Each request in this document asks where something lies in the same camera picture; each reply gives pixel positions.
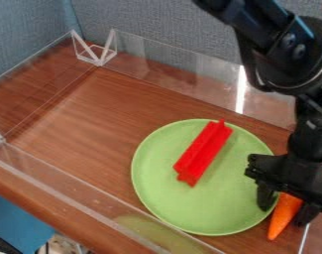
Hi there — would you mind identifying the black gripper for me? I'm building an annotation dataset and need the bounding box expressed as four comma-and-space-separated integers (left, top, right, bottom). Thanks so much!
244, 154, 322, 227

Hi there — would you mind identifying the orange toy carrot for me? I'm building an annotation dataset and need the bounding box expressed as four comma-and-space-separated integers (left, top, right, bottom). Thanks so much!
267, 192, 303, 240

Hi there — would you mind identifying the green plate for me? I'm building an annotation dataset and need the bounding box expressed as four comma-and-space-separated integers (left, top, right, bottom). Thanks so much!
131, 119, 271, 236

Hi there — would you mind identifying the red plastic block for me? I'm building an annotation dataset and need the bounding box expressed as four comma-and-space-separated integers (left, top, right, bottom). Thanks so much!
172, 120, 233, 188

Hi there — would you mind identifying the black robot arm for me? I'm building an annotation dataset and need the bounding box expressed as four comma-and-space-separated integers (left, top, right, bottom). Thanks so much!
192, 0, 322, 226

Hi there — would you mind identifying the clear acrylic enclosure wall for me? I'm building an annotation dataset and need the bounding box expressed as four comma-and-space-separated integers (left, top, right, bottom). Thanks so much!
0, 28, 322, 254

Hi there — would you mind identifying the clear acrylic corner bracket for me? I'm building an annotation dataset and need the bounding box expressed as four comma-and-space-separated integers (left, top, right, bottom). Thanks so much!
71, 30, 117, 66

